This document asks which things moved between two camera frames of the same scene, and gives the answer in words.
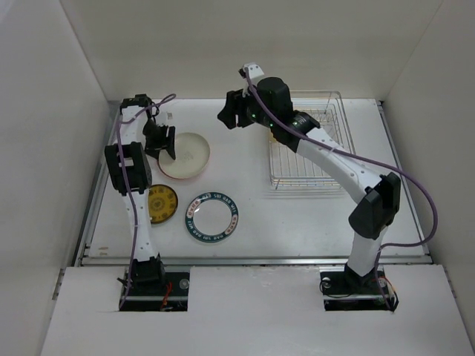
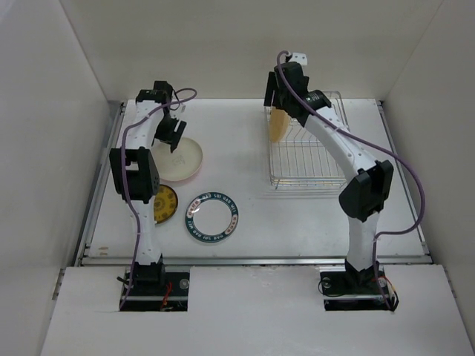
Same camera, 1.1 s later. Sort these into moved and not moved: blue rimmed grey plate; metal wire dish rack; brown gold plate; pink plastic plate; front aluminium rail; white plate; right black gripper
Moved: white plate; pink plastic plate; right black gripper
Not moved: brown gold plate; front aluminium rail; metal wire dish rack; blue rimmed grey plate
